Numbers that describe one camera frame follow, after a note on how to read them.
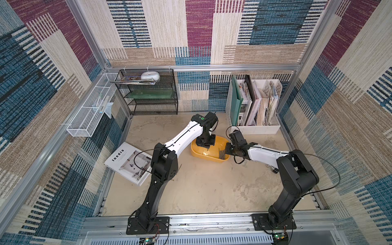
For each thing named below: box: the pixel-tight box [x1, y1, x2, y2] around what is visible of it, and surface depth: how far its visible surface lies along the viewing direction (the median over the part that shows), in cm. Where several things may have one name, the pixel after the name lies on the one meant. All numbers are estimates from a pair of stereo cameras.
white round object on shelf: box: [140, 70, 160, 83], surface depth 91 cm
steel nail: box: [218, 147, 226, 160], surface depth 98 cm
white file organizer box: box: [225, 79, 283, 135], surface depth 101 cm
